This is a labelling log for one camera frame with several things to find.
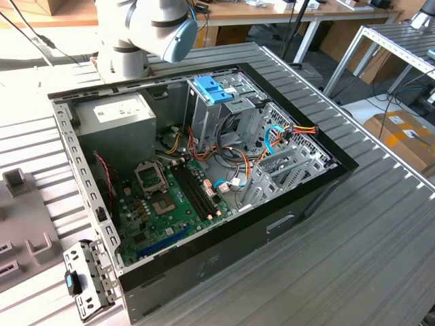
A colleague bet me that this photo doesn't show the red yellow power wire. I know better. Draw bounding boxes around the red yellow power wire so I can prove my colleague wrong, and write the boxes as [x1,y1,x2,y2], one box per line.
[279,124,317,141]

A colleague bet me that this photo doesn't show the blue data wire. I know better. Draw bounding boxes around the blue data wire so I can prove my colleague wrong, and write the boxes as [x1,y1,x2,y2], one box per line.
[264,124,285,158]

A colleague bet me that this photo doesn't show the red black twisted wire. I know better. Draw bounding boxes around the red black twisted wire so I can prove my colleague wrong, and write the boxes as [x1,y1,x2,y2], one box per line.
[92,151,116,204]

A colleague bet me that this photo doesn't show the blue expansion slot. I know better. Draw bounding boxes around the blue expansion slot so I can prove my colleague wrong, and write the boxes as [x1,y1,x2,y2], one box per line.
[135,225,192,259]

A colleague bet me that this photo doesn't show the yellow orange wire bundle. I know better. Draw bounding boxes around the yellow orange wire bundle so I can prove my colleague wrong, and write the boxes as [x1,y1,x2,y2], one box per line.
[162,124,183,154]

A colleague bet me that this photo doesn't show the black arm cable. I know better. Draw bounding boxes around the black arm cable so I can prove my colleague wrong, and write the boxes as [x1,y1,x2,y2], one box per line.
[0,10,88,66]

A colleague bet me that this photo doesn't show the metal socket cover frame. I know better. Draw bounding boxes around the metal socket cover frame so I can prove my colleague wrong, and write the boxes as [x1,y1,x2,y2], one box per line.
[134,162,171,198]

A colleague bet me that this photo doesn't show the black cable bundle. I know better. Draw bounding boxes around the black cable bundle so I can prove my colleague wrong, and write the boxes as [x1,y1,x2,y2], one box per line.
[217,113,241,152]

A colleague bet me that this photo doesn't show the plain brown cardboard box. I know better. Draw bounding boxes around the plain brown cardboard box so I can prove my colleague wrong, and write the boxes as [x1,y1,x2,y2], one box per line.
[319,20,397,86]

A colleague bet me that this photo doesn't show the grey power supply unit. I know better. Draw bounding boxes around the grey power supply unit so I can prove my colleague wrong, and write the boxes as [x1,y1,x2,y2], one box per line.
[73,93,158,177]

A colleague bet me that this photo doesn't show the metal card retention bracket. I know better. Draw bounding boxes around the metal card retention bracket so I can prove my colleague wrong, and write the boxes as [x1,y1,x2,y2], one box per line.
[63,238,124,323]

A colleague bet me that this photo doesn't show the metal disk bay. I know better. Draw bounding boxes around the metal disk bay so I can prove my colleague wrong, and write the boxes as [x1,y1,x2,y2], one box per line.
[236,144,341,212]

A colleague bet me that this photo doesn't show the black latch with teal tab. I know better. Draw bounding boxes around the black latch with teal tab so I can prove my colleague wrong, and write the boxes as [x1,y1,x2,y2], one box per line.
[63,270,86,297]

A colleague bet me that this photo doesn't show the black open PC case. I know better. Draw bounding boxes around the black open PC case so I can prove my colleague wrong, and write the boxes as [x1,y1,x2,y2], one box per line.
[47,62,360,325]

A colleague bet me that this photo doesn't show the CPU socket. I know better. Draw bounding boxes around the CPU socket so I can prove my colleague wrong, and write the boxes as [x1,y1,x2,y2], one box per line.
[151,192,177,217]

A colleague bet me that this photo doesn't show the long wooden desk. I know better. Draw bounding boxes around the long wooden desk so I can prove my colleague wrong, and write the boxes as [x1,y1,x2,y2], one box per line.
[195,0,404,65]

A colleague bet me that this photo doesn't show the cardboard box with labels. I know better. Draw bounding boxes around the cardboard box with labels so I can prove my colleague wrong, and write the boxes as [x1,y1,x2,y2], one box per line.
[362,109,435,175]

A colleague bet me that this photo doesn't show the blue wire with white plug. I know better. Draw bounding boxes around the blue wire with white plug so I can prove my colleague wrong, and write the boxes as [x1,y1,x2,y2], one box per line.
[213,177,245,195]

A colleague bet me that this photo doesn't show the blue plastic drive bracket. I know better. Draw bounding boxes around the blue plastic drive bracket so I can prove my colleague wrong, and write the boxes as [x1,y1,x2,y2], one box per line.
[194,75,236,105]

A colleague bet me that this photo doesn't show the black stand pole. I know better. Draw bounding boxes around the black stand pole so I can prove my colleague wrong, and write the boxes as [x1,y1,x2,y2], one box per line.
[281,0,312,67]

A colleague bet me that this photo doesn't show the black case fan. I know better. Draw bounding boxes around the black case fan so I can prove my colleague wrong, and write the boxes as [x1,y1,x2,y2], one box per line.
[91,151,120,218]

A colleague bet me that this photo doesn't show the metal slat side table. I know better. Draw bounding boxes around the metal slat side table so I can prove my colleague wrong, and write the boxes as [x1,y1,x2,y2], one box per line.
[322,20,435,99]

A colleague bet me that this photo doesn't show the orange red wire bundle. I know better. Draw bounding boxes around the orange red wire bundle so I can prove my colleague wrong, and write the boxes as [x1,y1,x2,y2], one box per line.
[187,127,269,179]

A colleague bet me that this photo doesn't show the brown wooden platform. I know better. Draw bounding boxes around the brown wooden platform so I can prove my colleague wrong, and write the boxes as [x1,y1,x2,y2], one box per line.
[0,0,100,29]

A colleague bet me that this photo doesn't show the grey parts rack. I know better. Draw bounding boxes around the grey parts rack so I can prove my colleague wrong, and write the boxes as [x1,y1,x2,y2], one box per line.
[0,168,64,293]

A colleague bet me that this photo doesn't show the green motherboard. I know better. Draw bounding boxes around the green motherboard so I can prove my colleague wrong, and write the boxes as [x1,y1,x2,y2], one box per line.
[115,158,239,268]

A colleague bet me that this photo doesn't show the black RAM slot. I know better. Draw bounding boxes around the black RAM slot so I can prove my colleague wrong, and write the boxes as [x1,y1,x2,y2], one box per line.
[173,164,211,220]
[181,163,219,217]
[177,164,215,219]
[169,165,207,221]

